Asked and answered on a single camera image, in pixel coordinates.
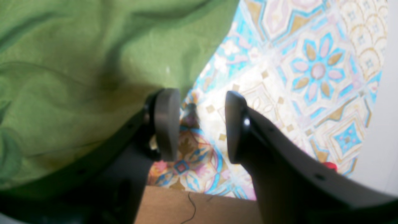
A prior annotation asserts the green t-shirt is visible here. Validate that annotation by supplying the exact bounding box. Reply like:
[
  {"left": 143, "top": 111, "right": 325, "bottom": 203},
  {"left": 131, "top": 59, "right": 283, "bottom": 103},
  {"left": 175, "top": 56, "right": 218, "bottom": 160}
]
[{"left": 0, "top": 0, "right": 239, "bottom": 191}]

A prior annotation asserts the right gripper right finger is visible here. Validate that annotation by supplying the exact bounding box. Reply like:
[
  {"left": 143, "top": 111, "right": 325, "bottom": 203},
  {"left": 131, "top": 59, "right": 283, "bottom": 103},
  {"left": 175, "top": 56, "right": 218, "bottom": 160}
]
[{"left": 225, "top": 91, "right": 398, "bottom": 224}]

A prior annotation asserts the patterned tablecloth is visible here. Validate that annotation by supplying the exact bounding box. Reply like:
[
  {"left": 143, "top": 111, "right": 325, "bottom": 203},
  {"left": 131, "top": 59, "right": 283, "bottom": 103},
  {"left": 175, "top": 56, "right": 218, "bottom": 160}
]
[{"left": 148, "top": 0, "right": 388, "bottom": 200}]

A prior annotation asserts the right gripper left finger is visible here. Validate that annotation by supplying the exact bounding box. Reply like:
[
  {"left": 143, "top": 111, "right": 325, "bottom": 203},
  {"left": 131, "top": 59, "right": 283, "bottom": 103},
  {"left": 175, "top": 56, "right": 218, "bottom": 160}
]
[{"left": 1, "top": 88, "right": 180, "bottom": 224}]

